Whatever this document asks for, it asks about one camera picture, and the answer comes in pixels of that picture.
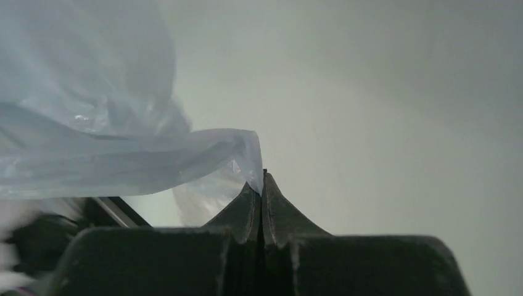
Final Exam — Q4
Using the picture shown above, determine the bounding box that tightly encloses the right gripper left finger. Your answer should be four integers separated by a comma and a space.
47, 186, 260, 296

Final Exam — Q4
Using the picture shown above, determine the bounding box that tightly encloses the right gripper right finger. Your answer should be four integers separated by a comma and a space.
261, 173, 470, 295

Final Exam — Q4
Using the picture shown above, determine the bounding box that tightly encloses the light blue plastic trash bag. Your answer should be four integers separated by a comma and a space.
1, 1, 263, 202

